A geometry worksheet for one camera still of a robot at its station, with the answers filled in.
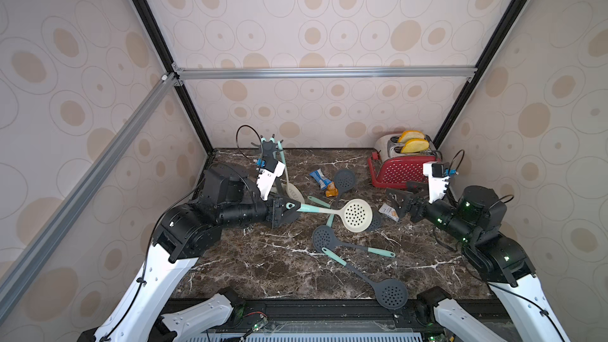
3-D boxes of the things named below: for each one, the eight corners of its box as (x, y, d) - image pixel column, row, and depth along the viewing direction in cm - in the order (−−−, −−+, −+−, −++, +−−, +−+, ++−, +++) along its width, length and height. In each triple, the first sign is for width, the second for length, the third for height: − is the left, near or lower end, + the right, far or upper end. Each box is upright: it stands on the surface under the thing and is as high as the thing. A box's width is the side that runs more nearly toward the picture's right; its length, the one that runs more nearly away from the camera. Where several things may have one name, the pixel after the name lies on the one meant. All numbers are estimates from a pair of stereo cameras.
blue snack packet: (322, 190, 107) (322, 186, 105) (310, 176, 112) (310, 172, 110) (331, 185, 109) (332, 181, 107) (319, 171, 114) (320, 168, 112)
